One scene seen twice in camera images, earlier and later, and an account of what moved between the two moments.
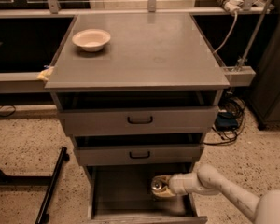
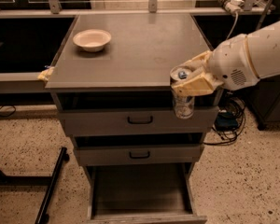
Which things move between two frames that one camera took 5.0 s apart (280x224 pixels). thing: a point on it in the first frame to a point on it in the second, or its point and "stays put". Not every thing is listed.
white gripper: [178, 184] to [231, 63]
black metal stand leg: [43, 214] stays put
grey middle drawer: [92, 155] stays put
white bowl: [91, 40] stays put
